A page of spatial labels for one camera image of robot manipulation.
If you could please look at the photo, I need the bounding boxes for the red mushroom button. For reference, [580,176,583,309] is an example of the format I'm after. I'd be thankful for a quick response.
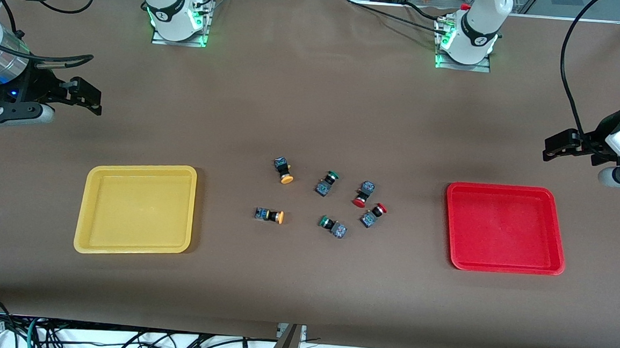
[351,180,376,209]
[360,201,388,229]

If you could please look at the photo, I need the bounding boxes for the yellow mushroom push button switch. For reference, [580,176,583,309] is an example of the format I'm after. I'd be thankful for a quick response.
[273,157,296,185]
[254,207,285,225]

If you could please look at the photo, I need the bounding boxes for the red plastic tray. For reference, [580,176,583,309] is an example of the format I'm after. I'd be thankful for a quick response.
[442,182,570,277]

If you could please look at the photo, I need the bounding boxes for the yellow plastic tray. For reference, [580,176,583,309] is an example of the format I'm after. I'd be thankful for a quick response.
[73,159,199,260]

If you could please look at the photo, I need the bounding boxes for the brown table cover sheet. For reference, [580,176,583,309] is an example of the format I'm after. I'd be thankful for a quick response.
[0,0,620,348]

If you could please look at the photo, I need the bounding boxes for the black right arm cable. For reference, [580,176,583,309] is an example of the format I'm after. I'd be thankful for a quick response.
[0,0,98,70]

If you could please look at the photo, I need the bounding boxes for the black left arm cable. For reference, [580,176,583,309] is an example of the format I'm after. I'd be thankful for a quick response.
[556,0,605,139]

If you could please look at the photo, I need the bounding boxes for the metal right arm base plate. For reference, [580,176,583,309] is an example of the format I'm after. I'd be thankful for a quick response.
[151,0,212,48]

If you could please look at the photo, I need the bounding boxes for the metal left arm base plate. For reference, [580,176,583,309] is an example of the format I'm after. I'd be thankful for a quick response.
[434,18,495,74]

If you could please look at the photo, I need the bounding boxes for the long black table cable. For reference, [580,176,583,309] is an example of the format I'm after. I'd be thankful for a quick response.
[342,0,446,32]

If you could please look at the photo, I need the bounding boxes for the teal floor cable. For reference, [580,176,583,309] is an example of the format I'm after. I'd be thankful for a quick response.
[26,316,44,348]

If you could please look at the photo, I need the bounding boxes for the green mushroom push button switch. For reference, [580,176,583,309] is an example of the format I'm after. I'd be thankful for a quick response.
[315,170,341,198]
[318,215,349,240]

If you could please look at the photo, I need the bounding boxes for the white table edge bracket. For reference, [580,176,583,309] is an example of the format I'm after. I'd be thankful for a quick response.
[277,323,308,342]

